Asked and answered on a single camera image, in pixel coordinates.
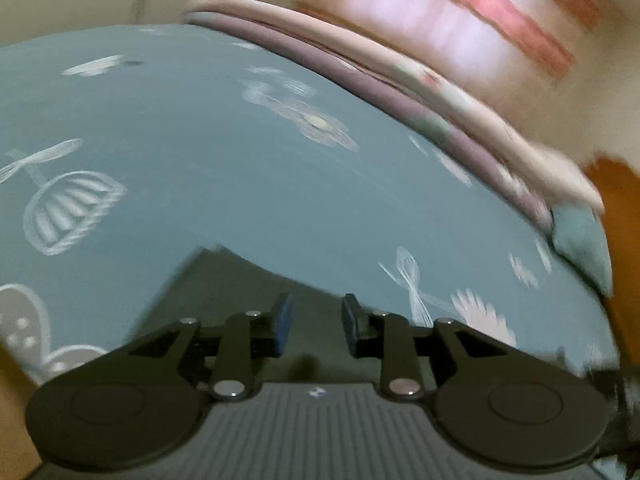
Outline pink striped curtain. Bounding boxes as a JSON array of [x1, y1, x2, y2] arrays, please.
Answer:
[[295, 0, 608, 128]]

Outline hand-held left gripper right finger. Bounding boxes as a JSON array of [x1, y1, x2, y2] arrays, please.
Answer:
[[340, 294, 540, 402]]

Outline teal floral bed sheet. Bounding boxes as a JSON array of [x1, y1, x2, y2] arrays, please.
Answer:
[[0, 22, 632, 480]]

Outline dark green long-sleeve shirt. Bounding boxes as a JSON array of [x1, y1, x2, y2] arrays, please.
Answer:
[[134, 244, 382, 387]]

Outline wooden headboard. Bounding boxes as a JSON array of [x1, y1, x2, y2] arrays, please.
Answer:
[[582, 154, 640, 356]]

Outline teal pillow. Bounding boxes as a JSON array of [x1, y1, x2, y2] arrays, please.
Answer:
[[549, 201, 615, 297]]

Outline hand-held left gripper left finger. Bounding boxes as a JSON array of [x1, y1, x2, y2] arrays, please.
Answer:
[[107, 292, 295, 402]]

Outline pink floral folded quilt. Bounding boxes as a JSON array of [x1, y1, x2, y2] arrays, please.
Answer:
[[181, 0, 606, 213]]

